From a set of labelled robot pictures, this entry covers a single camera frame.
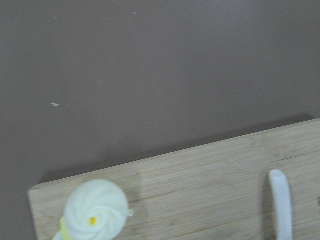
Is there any white spoon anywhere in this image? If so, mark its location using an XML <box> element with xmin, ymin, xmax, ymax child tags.
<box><xmin>268</xmin><ymin>169</ymin><xmax>293</xmax><ymax>240</ymax></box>

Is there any wooden cutting board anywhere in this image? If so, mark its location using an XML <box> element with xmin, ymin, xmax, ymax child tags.
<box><xmin>28</xmin><ymin>119</ymin><xmax>320</xmax><ymax>240</ymax></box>

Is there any yellow lemon squeezer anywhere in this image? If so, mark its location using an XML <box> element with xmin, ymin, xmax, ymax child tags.
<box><xmin>53</xmin><ymin>179</ymin><xmax>134</xmax><ymax>240</ymax></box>

